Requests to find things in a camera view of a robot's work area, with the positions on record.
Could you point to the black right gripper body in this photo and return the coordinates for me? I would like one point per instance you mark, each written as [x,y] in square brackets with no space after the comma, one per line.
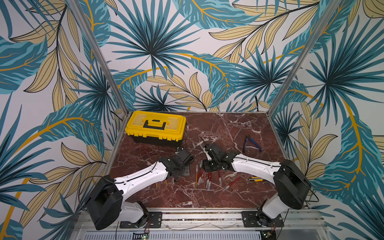
[211,154]

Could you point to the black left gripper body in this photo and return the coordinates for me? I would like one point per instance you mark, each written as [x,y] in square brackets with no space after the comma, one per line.
[182,169]

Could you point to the gold carving knife capped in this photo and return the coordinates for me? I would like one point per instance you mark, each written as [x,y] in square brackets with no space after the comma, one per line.
[197,175]

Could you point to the red carving knife capped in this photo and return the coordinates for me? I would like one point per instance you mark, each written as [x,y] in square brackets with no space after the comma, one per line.
[201,171]

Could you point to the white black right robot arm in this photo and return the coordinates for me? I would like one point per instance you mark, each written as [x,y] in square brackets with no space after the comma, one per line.
[291,185]

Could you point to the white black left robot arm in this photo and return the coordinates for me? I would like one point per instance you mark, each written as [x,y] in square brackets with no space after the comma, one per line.
[107,201]

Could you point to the red carving knife angled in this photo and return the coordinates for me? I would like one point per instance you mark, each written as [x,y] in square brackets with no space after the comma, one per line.
[232,183]

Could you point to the yellow black utility knife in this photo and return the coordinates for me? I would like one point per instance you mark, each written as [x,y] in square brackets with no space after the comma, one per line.
[255,179]

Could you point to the yellow black plastic toolbox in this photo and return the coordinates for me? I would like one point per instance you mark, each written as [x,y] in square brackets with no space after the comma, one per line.
[156,128]

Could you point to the aluminium front frame rail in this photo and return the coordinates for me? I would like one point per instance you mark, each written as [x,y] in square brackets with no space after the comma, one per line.
[174,219]

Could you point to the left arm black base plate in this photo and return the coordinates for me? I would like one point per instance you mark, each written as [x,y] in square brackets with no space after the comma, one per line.
[152,220]

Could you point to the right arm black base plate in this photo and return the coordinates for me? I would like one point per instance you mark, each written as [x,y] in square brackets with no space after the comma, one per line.
[256,219]

